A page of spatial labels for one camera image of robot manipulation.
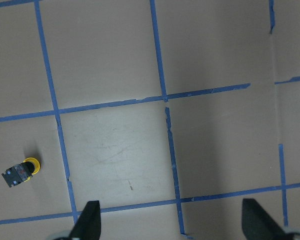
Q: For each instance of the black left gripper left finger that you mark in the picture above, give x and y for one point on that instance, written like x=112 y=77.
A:
x=88 y=225

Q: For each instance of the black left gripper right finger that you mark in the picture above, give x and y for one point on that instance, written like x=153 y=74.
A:
x=257 y=224

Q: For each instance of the yellow push button switch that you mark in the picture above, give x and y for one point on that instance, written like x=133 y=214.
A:
x=21 y=172

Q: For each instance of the brown paper table mat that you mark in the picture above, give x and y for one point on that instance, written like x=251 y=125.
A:
x=168 y=112

